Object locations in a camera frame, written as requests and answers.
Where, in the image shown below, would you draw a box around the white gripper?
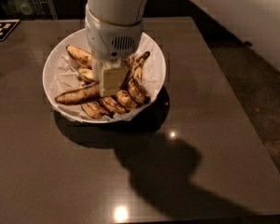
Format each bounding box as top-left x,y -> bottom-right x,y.
85,7 -> 143,97

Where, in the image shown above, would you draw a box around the long front spotted banana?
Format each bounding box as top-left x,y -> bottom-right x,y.
55,83 -> 100,105

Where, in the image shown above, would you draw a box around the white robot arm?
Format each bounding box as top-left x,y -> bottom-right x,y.
85,0 -> 147,96

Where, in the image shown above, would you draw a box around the small bottom right banana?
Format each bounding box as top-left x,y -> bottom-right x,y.
116,90 -> 138,111

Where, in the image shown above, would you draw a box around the top spotted banana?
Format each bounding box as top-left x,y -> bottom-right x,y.
66,45 -> 92,68

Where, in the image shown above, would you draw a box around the bottom middle spotted banana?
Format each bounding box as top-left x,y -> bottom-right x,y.
100,96 -> 126,115

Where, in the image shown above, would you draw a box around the right short spotted banana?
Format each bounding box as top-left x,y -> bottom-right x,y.
120,51 -> 150,105

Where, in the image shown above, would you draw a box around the bottom left spotted banana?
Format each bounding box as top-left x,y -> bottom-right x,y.
81,101 -> 110,119

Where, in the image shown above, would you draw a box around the white bowl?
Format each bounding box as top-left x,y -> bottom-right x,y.
42,27 -> 167,124

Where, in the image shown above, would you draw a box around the white plastic jugs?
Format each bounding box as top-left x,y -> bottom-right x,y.
2,0 -> 51,17

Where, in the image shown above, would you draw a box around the black white fiducial marker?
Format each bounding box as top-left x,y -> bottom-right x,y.
0,20 -> 20,41

